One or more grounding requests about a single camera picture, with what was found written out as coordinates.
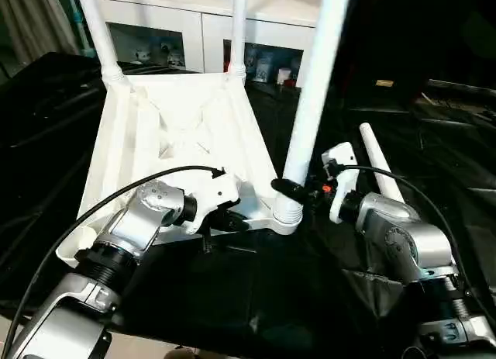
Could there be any dark rounded robot foot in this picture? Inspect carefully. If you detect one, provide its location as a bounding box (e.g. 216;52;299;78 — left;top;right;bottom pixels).
165;345;199;359

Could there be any left arm thick black cable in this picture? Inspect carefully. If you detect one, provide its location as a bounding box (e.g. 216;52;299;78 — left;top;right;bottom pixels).
7;164;229;359

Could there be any white plastic table top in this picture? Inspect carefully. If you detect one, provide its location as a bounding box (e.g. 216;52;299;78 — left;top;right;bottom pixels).
55;71;306;270

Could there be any grey curtain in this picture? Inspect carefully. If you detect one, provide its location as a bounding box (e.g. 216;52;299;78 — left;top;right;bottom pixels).
0;0;84;67

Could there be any right arm thick black cable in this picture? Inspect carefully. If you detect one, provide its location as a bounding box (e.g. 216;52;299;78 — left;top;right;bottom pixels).
328;162;496;326

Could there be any white cabinet with glass doors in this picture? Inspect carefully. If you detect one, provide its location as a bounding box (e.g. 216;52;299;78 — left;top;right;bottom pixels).
89;0;323;89

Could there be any arm thick black cable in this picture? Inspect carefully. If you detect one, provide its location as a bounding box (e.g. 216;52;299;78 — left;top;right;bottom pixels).
7;164;229;359
328;162;496;326

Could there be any black shiny mat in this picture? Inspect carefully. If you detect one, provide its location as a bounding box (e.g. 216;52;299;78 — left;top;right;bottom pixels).
0;50;496;352

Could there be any white plastic table leg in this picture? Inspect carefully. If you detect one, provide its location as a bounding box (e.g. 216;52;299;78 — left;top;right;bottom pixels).
272;0;354;225
227;0;250;80
74;0;128;85
358;121;405;204

